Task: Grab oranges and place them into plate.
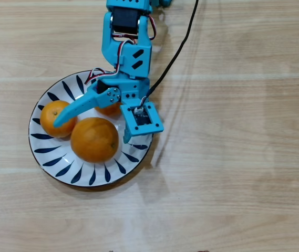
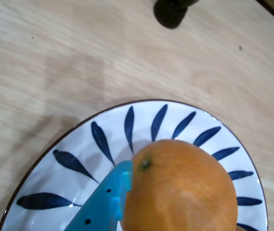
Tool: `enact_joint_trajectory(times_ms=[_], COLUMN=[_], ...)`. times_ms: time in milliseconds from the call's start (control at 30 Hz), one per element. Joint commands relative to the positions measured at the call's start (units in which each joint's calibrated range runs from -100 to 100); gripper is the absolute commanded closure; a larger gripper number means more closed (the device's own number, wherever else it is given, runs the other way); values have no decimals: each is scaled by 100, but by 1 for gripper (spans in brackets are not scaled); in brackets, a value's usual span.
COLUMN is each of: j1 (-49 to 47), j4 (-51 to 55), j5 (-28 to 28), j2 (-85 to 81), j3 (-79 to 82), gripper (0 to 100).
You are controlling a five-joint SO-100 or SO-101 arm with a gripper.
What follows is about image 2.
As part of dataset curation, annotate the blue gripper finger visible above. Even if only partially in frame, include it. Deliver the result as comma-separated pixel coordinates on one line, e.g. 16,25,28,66
65,160,134,231

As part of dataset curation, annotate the large bumpy orange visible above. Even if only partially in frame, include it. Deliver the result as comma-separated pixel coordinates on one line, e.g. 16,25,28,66
121,139,238,231

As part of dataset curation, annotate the white plate with blue strokes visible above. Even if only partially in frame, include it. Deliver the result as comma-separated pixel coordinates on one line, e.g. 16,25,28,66
0,99,268,231

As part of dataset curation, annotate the black stand foot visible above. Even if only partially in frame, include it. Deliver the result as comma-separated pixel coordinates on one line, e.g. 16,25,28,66
153,0,188,30

